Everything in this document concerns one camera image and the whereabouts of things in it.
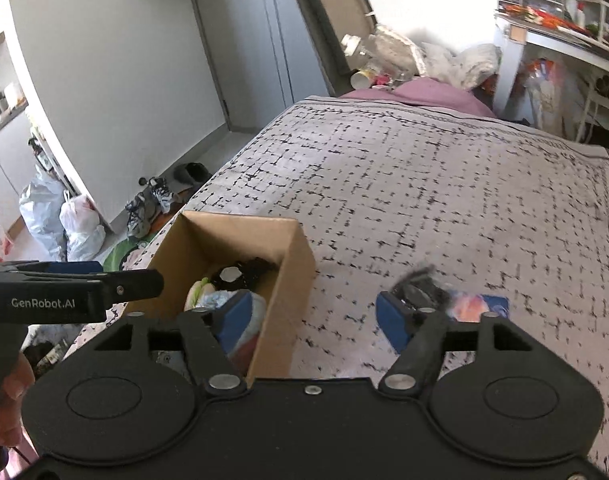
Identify blue fuzzy plush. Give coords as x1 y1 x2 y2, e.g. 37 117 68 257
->
190 289 266 375

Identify burger squishy toy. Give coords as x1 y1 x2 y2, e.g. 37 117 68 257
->
184 278 216 311

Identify blue planet print packet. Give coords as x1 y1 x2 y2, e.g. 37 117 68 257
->
447 290 510 323

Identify black item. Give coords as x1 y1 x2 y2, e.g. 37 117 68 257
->
390 264 451 311

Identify grey black soft toy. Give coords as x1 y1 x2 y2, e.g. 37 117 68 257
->
210 258 273 292

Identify person left hand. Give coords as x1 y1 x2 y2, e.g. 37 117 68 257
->
0 352 35 448

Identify green cartoon floor mat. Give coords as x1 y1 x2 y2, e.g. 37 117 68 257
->
103 238 147 272

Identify white garbage bag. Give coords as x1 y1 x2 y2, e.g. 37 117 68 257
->
59 191 106 261

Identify grey sneakers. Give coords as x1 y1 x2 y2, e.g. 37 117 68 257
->
126 177 181 240

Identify grey garbage bag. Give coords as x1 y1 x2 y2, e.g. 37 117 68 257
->
19 165 67 262

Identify brown cardboard box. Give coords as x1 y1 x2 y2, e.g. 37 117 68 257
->
123 211 315 382

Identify dark slippers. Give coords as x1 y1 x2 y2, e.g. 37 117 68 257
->
173 162 212 186

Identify kitchen counter cabinet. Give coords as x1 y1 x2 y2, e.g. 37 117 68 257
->
0 103 35 240

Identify white black patterned bedspread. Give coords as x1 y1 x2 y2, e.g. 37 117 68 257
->
188 98 609 474

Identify pink pillow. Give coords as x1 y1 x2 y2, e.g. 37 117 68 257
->
344 77 495 118

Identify paper cup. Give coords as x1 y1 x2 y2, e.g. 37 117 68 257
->
350 68 377 90

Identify white plastic bags pile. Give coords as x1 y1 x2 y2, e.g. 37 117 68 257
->
374 24 500 91

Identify clear plastic jar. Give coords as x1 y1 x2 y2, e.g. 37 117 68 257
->
341 34 373 70

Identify white desk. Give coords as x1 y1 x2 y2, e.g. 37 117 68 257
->
492 18 609 142

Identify brown folded board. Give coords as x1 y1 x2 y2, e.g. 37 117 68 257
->
296 0 376 96

